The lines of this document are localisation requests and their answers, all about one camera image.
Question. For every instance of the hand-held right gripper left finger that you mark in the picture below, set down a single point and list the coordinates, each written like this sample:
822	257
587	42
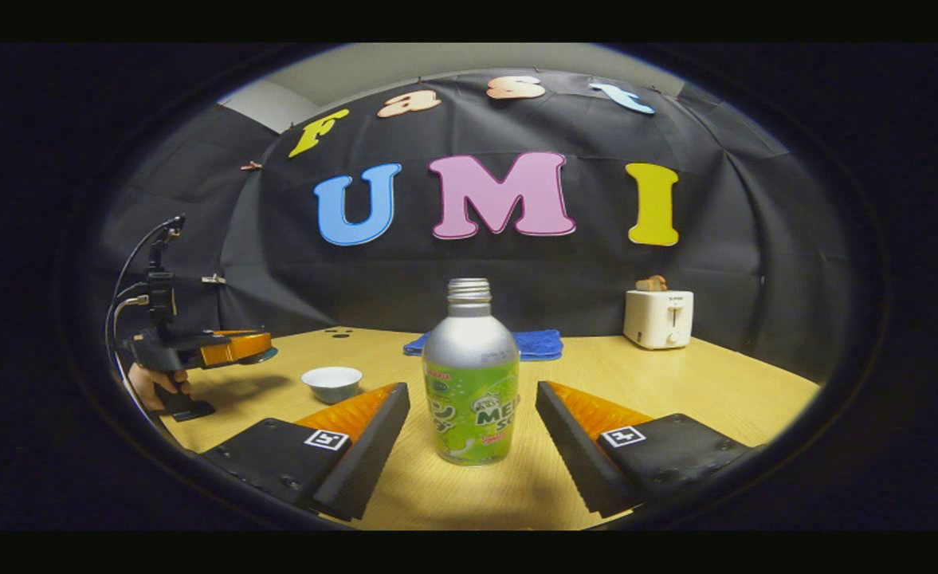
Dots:
361	450

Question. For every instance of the silver green label water bottle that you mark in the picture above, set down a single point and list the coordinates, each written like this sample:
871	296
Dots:
468	359

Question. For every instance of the blue folded cloth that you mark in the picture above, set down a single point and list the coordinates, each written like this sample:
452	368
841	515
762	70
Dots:
539	344

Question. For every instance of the blue teacup lid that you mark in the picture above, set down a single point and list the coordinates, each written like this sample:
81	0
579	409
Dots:
265	355

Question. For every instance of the toast slice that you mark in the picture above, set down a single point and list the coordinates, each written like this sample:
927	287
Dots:
650	284

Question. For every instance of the white toaster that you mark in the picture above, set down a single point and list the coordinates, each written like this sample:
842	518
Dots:
656	319

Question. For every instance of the white clip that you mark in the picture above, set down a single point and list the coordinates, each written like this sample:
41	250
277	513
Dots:
213	279

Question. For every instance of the blue ceramic teacup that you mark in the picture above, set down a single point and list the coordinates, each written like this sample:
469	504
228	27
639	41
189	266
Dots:
331	384

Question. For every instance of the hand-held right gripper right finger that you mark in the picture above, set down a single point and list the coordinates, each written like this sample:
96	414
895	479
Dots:
576	446

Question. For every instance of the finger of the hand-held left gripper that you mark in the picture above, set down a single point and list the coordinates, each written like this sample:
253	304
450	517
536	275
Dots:
233	347

